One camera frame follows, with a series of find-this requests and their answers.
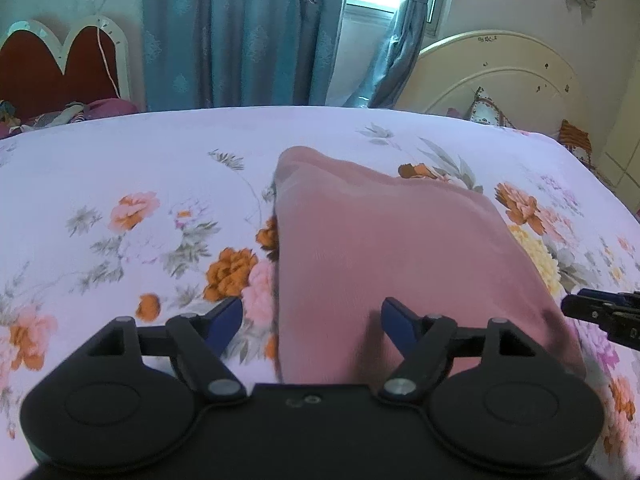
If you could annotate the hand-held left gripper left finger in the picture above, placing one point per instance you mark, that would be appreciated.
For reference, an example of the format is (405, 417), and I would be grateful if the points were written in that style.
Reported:
(227, 317)

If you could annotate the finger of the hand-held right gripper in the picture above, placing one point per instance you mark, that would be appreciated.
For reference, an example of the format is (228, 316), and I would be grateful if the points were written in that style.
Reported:
(607, 296)
(590, 312)

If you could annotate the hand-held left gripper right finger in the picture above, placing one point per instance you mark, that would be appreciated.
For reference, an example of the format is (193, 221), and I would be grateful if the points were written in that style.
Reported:
(396, 317)

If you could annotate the pink knit sweater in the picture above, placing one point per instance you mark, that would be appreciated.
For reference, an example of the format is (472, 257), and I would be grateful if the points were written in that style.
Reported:
(375, 240)

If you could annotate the colourful clothes heap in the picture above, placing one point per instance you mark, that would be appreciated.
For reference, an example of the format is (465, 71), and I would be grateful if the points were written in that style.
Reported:
(45, 117)

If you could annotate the cream wardrobe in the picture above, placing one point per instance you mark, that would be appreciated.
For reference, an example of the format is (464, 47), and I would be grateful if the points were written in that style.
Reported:
(622, 160)

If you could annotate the orange striped cloth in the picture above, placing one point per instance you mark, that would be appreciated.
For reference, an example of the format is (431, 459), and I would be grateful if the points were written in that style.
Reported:
(575, 142)

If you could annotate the floral bed sheet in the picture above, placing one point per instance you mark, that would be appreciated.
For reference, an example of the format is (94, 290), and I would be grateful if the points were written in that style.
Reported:
(125, 160)

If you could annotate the patterned pillow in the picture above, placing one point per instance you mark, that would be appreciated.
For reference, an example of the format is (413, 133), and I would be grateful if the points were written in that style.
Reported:
(487, 110)

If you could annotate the cream headboard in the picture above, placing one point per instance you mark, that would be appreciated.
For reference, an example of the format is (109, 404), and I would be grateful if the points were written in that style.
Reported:
(510, 65)

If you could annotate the tied blue curtain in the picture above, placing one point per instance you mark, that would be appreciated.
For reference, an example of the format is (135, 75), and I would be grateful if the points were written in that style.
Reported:
(405, 55)

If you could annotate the blue patterned curtain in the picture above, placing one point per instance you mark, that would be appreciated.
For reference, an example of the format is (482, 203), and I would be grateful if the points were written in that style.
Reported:
(240, 35)

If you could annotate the red headboard with white frame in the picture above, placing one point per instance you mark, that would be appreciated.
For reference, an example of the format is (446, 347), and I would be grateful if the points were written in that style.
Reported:
(35, 70)

